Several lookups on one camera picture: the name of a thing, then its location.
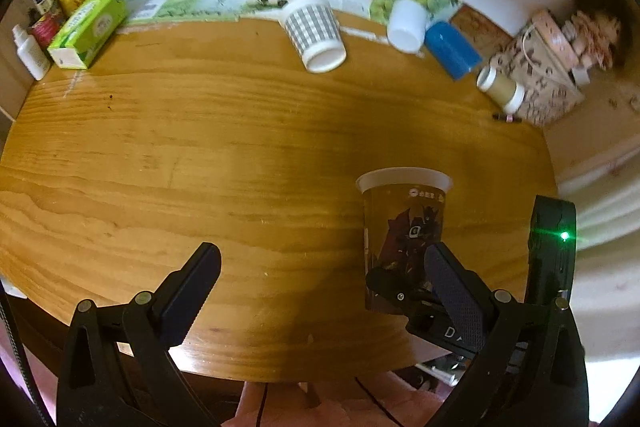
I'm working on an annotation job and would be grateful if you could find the red small container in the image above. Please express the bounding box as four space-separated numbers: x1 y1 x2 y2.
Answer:
29 13 61 49

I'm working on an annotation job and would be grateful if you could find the black marker pen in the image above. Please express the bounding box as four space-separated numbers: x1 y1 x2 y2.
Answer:
492 114 522 124

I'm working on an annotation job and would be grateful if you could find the patterned brown gift bag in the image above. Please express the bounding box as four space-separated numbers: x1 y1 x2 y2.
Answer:
489 23 585 127

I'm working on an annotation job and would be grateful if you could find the pink fleece clothing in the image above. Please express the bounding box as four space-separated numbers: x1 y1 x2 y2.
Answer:
225 372 442 426

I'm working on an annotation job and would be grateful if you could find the doll with dark hair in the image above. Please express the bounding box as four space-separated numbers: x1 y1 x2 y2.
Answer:
562 0 632 70

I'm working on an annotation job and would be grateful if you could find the blue plastic cup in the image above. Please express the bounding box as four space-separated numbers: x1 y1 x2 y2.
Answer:
424 20 483 80

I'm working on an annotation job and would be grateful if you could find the white plastic bottle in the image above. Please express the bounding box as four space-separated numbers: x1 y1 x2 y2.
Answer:
12 25 51 81

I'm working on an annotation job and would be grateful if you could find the grey checkered paper cup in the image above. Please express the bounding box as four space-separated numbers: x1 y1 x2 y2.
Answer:
280 0 347 74

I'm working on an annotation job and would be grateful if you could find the black cable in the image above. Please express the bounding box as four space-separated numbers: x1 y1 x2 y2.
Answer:
354 376 407 427

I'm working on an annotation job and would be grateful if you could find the plain white cup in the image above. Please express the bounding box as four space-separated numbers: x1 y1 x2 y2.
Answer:
386 0 431 54

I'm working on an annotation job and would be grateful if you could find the green tissue box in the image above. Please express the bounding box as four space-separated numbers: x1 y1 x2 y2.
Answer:
48 0 128 70

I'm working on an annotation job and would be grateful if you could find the brown printed paper cup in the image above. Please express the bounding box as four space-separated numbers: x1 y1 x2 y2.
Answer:
357 167 452 291

